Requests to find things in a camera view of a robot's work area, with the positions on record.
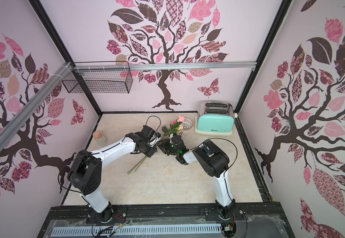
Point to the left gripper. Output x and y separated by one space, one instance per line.
153 149

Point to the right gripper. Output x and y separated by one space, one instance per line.
169 146

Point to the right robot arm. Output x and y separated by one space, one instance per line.
215 163

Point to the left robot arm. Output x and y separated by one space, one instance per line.
86 171

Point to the white patterned bowl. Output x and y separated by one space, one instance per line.
186 124

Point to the glass jar with cork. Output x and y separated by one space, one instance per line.
100 139

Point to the mint green toaster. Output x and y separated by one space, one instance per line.
215 118

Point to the black wire basket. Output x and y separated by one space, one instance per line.
99 77

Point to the white slotted cable duct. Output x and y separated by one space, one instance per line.
140 231

